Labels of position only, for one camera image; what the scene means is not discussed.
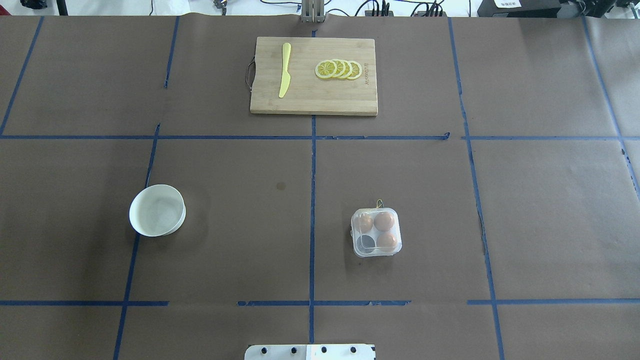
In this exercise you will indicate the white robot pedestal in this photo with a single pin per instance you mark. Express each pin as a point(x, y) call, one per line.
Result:
point(331, 351)

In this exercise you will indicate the brown egg in box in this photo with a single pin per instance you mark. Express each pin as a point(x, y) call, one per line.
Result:
point(365, 223)
point(384, 221)

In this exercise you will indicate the brown egg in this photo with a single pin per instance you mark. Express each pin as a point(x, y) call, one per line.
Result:
point(384, 221)
point(365, 223)
point(387, 242)

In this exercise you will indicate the black box on table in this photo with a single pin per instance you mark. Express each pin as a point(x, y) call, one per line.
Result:
point(520, 8)

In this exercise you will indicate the lemon slice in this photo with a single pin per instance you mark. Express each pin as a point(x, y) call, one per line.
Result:
point(355, 70)
point(347, 69)
point(326, 69)
point(340, 68)

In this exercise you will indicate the wooden cutting board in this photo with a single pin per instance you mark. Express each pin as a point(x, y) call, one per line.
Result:
point(307, 94)

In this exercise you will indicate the clear plastic egg box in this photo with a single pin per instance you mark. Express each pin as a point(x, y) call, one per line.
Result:
point(365, 245)

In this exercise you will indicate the yellow plastic knife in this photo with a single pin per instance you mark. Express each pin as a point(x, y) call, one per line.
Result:
point(285, 75)

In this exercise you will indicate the aluminium frame post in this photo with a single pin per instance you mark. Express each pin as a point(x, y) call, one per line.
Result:
point(313, 11)

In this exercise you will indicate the white bowl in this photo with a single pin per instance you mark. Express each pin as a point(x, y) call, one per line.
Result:
point(157, 211)

